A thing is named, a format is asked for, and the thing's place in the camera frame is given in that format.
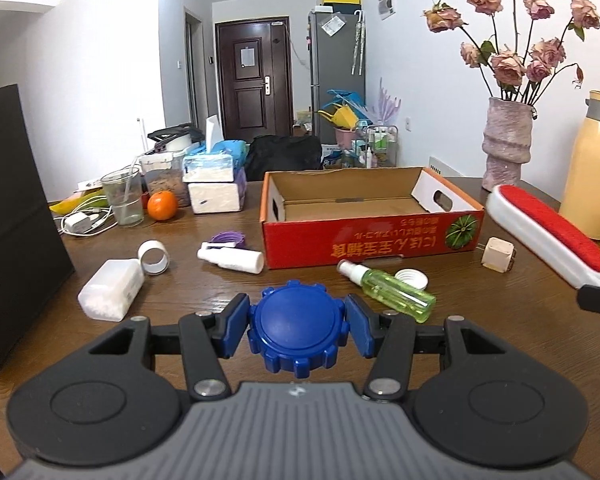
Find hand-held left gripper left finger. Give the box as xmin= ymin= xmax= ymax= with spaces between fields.
xmin=87 ymin=292 xmax=253 ymax=403

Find metal storage rack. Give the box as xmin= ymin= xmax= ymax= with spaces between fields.
xmin=352 ymin=122 xmax=400 ymax=168

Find blue gear-shaped lid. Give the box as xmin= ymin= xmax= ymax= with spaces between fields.
xmin=247 ymin=280 xmax=351 ymax=380

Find yellow hangers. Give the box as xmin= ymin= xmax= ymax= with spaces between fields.
xmin=319 ymin=102 xmax=361 ymax=131

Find red cardboard box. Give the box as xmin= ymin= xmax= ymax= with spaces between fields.
xmin=259 ymin=166 xmax=487 ymax=271

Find white tape roll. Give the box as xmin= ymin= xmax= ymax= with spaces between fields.
xmin=138 ymin=240 xmax=171 ymax=276

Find grey refrigerator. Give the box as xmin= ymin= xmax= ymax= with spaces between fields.
xmin=307 ymin=7 xmax=367 ymax=148

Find yellow thermos jug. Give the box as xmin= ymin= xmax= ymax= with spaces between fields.
xmin=559 ymin=90 xmax=600 ymax=241

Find white charger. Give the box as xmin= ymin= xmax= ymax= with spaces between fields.
xmin=62 ymin=211 xmax=101 ymax=235

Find clear drinking straw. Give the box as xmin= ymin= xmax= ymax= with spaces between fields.
xmin=121 ymin=156 xmax=137 ymax=211

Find blue hangers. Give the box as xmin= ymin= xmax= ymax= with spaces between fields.
xmin=326 ymin=88 xmax=366 ymax=111

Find orange fruit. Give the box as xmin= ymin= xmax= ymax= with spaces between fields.
xmin=147 ymin=190 xmax=179 ymax=221

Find clear food container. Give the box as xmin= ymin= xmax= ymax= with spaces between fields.
xmin=139 ymin=149 xmax=191 ymax=208

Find yellow banana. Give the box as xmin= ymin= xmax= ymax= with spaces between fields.
xmin=49 ymin=191 xmax=108 ymax=213

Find white spray bottle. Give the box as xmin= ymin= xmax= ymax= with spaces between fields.
xmin=197 ymin=242 xmax=265 ymax=275

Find white plastic container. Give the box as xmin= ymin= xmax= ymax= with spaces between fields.
xmin=77 ymin=259 xmax=146 ymax=321

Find white cable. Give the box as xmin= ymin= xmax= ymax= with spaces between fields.
xmin=52 ymin=197 xmax=118 ymax=236

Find black folding chair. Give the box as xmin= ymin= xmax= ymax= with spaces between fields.
xmin=244 ymin=135 xmax=323 ymax=182

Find white folded umbrella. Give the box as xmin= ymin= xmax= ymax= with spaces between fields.
xmin=351 ymin=10 xmax=367 ymax=76

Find glass cup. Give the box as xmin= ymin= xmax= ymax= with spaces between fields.
xmin=100 ymin=169 xmax=145 ymax=227

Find small beige cube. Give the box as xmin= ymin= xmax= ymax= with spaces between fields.
xmin=481 ymin=236 xmax=517 ymax=274

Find purple tissue pack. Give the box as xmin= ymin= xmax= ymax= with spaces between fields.
xmin=187 ymin=167 xmax=248 ymax=215

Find black board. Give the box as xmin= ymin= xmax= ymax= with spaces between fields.
xmin=0 ymin=84 xmax=76 ymax=378

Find white bottle cap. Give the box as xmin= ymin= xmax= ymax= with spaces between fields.
xmin=394 ymin=269 xmax=429 ymax=290

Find pink bucket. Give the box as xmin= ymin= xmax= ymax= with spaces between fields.
xmin=334 ymin=126 xmax=363 ymax=151

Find red and white lint brush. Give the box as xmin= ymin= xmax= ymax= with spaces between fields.
xmin=485 ymin=184 xmax=600 ymax=289

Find green spray bottle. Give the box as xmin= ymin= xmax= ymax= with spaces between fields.
xmin=337 ymin=260 xmax=437 ymax=324

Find white leaning board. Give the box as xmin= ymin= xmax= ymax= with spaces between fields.
xmin=427 ymin=155 xmax=463 ymax=177

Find purple hangers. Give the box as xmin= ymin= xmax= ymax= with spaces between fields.
xmin=370 ymin=77 xmax=403 ymax=126

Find purple gear-shaped lid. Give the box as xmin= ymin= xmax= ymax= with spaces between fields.
xmin=210 ymin=230 xmax=246 ymax=250

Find dark brown door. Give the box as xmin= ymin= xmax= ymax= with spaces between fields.
xmin=215 ymin=17 xmax=293 ymax=138

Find blue tissue pack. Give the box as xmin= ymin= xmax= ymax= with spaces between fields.
xmin=182 ymin=115 xmax=248 ymax=183

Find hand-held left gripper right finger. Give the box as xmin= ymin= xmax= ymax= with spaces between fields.
xmin=344 ymin=292 xmax=511 ymax=403

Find dried pink roses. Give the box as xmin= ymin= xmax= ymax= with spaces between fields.
xmin=422 ymin=0 xmax=600 ymax=108

